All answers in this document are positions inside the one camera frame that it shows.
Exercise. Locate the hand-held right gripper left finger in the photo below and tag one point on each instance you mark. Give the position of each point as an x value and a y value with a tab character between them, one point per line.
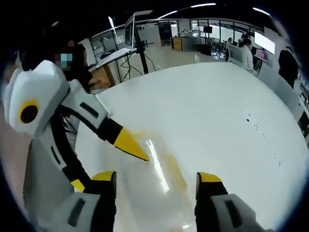
101	205

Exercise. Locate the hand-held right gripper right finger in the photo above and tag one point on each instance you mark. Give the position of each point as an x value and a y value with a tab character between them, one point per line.
212	207

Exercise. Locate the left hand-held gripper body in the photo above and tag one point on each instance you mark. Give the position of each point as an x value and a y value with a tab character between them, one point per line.
41	84

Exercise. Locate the clear lid with yellow buckles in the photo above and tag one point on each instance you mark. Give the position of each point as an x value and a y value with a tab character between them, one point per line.
166	174

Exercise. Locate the brown wooden desk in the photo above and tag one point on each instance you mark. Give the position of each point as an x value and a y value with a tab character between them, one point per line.
106	77

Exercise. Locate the open laptop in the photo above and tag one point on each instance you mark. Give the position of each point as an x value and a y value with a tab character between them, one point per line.
129	36

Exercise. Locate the wooden counter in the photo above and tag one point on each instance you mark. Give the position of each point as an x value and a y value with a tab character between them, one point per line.
184	44

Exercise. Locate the ceiling light strip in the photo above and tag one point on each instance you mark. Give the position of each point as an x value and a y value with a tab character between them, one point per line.
186	10

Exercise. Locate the bright wall screen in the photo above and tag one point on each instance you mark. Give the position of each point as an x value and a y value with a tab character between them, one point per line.
265	43

